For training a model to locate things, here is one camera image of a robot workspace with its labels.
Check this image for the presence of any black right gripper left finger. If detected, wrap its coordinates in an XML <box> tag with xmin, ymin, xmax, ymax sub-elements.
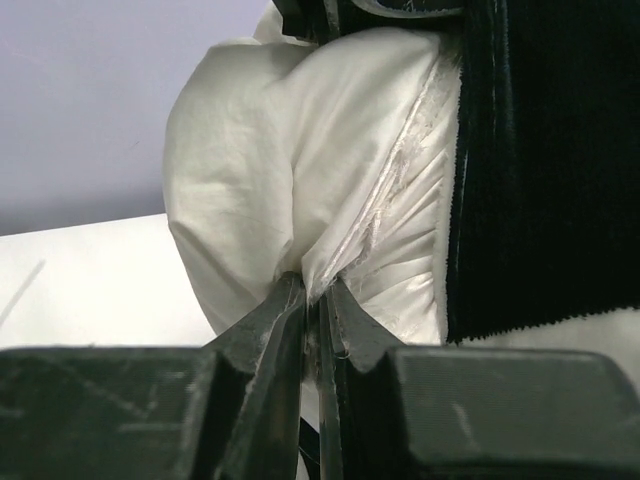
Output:
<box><xmin>1</xmin><ymin>273</ymin><xmax>305</xmax><ymax>479</ymax></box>

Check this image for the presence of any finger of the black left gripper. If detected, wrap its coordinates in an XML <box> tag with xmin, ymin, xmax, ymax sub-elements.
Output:
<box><xmin>344</xmin><ymin>0</ymin><xmax>465</xmax><ymax>25</ymax></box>
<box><xmin>273</xmin><ymin>0</ymin><xmax>341</xmax><ymax>45</ymax></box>

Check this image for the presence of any black white checkered pillowcase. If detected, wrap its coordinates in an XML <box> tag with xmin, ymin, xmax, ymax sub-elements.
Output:
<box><xmin>439</xmin><ymin>1</ymin><xmax>639</xmax><ymax>342</ymax></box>

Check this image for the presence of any white pillow insert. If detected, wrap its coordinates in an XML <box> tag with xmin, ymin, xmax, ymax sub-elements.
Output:
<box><xmin>162</xmin><ymin>0</ymin><xmax>640</xmax><ymax>480</ymax></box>

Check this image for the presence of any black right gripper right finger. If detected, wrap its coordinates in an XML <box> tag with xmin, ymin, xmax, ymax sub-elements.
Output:
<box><xmin>317</xmin><ymin>283</ymin><xmax>639</xmax><ymax>479</ymax></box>

